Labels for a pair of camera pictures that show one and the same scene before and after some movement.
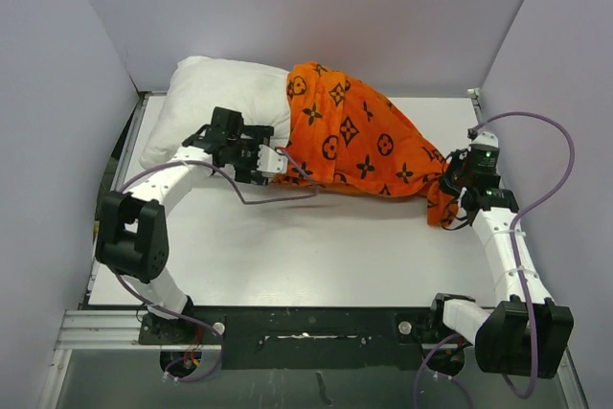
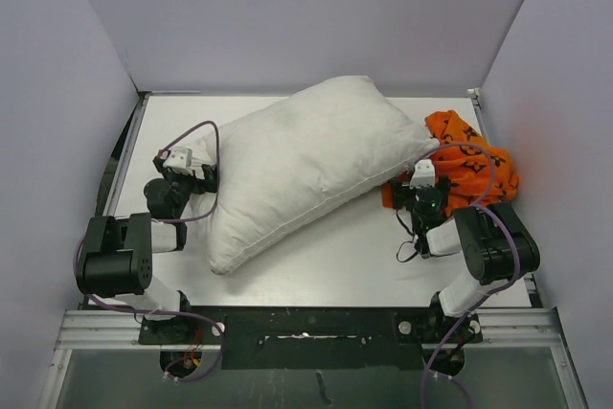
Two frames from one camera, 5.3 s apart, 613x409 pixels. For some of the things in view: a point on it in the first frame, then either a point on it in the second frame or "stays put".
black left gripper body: x=244 y=154 to x=186 y=185
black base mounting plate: x=297 y=338 stays put
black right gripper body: x=456 y=176 to x=400 y=191
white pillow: x=199 y=84 to x=282 y=162
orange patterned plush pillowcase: x=342 y=137 to x=474 y=170
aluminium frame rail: x=94 y=330 stays put
